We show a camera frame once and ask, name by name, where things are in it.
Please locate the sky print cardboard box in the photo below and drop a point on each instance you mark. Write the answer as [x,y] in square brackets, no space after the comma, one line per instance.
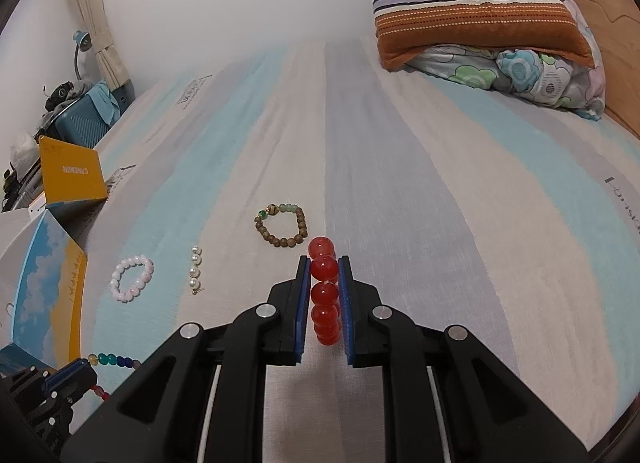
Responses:
[45,288]

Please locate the striped pillow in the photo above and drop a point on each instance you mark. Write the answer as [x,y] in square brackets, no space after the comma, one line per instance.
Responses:
[475,8]

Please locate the blue desk lamp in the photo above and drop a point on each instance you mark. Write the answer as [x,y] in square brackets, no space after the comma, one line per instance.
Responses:
[81,50]

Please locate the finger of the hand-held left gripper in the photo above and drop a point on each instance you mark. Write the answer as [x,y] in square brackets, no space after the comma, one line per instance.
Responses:
[67,374]

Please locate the yellow box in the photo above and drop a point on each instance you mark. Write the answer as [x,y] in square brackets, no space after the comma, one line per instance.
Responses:
[72,170]

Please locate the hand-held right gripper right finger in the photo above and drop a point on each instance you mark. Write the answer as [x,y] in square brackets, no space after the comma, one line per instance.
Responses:
[347,313]

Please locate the floral quilt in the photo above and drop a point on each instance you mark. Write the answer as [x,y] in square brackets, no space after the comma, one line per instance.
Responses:
[530,74]

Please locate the striped bed sheet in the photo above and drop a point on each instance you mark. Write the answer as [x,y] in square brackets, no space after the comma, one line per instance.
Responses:
[350,183]

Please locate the beige curtain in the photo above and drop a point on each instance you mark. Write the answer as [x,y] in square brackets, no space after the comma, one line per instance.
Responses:
[97,8]

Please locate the teal suitcase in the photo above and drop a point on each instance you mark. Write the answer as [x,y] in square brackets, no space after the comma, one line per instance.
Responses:
[82,118]

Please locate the wooden headboard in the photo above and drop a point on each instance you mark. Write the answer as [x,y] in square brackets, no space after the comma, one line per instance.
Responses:
[612,48]

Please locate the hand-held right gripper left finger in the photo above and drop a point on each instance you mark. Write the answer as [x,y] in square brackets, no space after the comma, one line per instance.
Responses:
[301,313]

